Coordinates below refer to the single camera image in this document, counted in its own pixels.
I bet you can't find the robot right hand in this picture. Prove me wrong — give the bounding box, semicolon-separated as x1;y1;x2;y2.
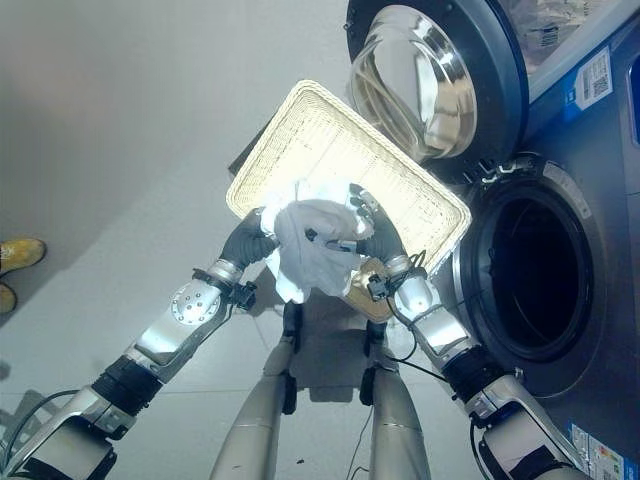
327;182;405;267

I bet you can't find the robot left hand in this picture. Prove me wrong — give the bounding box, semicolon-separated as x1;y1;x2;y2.
221;205;281;266

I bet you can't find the white cloth garment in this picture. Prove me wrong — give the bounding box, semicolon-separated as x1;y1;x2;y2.
258;174;382;305

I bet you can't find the round washing machine door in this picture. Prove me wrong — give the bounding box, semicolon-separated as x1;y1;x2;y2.
342;0;532;162

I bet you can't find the grey front-load washing machine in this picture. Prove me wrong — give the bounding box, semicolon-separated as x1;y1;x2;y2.
449;0;640;480

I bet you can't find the cream wicker laundry basket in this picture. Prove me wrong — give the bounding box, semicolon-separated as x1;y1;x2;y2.
225;78;474;322

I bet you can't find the robot left leg silver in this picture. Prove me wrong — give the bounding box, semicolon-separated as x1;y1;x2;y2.
208;301;306;480

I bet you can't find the robot leg silver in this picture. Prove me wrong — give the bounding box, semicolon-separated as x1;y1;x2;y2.
360;319;435;480
208;301;306;480

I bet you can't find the robot right leg silver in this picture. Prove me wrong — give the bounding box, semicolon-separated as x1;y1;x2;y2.
360;319;435;480

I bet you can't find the yellow boot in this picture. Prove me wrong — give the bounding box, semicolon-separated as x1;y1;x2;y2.
0;237;48;275

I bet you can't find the blue white sticker label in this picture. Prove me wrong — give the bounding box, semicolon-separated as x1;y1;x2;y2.
563;45;615;110

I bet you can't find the energy label sticker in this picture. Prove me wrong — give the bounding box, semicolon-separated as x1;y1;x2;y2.
565;422;627;480

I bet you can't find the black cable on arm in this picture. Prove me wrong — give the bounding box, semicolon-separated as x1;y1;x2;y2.
384;249;471;386

